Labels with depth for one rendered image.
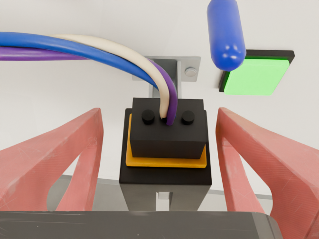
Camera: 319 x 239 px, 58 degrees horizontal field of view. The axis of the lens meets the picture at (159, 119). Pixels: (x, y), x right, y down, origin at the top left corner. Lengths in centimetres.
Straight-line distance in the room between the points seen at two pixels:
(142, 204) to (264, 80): 11
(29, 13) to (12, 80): 7
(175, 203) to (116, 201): 124
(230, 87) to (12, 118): 19
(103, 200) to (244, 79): 124
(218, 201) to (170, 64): 136
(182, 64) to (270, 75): 6
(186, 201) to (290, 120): 15
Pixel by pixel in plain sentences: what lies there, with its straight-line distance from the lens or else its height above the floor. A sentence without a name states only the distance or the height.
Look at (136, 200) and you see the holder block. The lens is 16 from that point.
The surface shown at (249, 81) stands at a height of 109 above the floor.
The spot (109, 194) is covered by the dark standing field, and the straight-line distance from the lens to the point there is 138.
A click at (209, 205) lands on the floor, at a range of 152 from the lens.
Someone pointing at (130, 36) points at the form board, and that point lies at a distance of 18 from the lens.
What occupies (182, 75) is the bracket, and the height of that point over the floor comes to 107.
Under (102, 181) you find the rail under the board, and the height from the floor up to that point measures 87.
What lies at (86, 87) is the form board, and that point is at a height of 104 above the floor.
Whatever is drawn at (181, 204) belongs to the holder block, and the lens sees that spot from 17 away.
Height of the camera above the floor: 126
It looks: 75 degrees down
